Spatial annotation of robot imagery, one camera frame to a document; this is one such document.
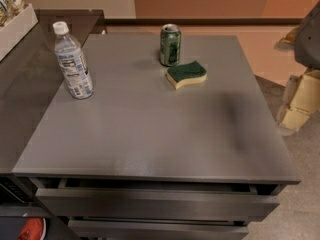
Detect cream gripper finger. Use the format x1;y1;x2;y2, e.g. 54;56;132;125
290;70;320;114
276;105;310;136

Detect green soda can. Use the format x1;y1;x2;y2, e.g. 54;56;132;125
160;24;181;67

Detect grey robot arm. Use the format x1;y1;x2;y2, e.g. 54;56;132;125
276;2;320;136

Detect green and yellow sponge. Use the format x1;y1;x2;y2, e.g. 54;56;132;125
166;61;207;90

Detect clear plastic water bottle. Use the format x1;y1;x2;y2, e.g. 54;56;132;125
53;21;94;99

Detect lower grey drawer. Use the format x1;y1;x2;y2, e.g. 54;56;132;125
68;220;248;240

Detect grey drawer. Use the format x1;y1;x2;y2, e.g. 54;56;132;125
68;220;248;240
36;189;278;221

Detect upper grey drawer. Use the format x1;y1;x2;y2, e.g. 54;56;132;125
36;189;278;221

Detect red object on shelf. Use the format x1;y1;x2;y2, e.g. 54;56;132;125
17;218;47;240

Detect packaged snacks in box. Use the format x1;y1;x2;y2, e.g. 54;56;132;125
0;0;26;27

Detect white snack box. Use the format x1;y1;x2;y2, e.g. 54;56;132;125
0;4;38;61

